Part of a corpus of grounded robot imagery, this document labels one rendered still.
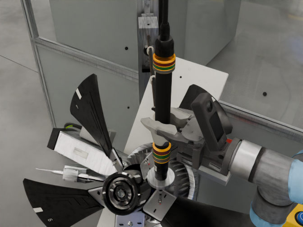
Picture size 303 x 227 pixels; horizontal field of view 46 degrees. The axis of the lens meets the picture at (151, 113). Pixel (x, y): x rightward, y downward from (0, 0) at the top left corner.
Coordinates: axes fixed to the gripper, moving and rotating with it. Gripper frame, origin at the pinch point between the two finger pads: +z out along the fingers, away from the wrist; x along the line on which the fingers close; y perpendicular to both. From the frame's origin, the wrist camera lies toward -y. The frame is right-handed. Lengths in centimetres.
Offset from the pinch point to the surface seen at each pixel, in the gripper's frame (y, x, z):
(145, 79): 39, 56, 37
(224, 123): 8.2, 14.5, -12.6
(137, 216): 38.4, -3.4, 2.4
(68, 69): 64, 70, 99
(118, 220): 37.0, -8.0, 5.7
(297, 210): 43, 27, -37
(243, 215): 31.2, 8.0, -24.2
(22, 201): 151, 25, 117
